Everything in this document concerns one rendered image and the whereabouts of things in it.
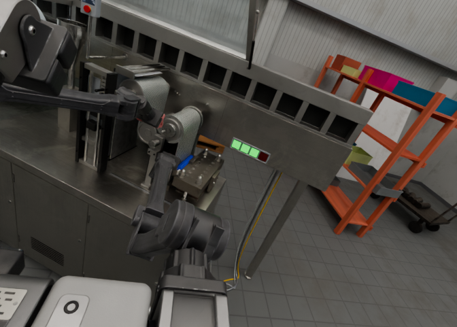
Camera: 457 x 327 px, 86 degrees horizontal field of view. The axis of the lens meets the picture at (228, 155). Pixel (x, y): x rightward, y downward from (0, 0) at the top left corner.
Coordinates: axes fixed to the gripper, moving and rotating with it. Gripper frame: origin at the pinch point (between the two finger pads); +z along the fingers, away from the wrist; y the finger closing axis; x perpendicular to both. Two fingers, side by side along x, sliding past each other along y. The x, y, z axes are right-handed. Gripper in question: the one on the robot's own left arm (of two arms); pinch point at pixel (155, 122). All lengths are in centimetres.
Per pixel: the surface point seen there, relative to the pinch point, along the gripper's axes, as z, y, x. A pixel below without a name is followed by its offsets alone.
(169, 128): 12.1, 1.8, 3.3
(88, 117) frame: 9.3, -36.3, -9.4
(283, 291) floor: 137, 113, -60
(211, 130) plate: 43.1, 13.8, 20.0
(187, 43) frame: 16, -15, 53
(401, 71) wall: 306, 217, 351
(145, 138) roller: 21.8, -11.4, -5.0
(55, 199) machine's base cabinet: 27, -40, -53
